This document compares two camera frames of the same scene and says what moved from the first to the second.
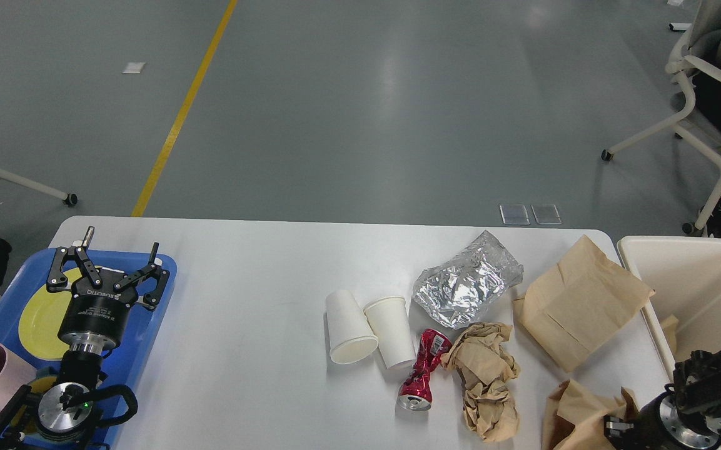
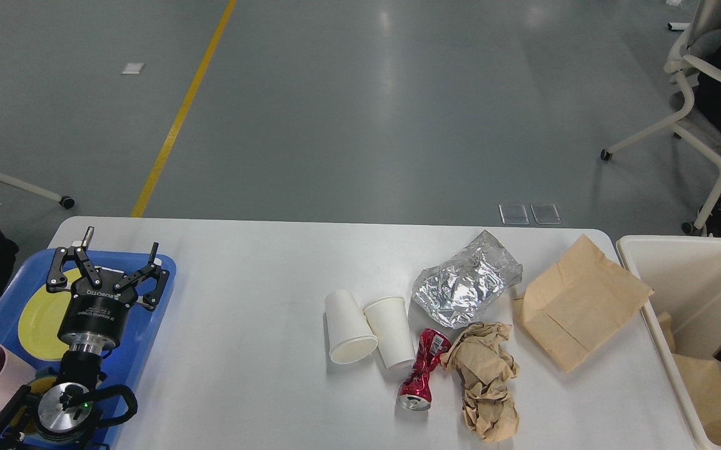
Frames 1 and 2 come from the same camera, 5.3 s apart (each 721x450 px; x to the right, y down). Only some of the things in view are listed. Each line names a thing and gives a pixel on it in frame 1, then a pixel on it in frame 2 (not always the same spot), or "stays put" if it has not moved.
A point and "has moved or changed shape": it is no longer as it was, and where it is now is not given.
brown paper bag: x=574 y=418 has moved or changed shape
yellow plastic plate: x=42 y=319 stays put
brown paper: x=485 y=368 stays put
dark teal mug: x=42 y=379 stays put
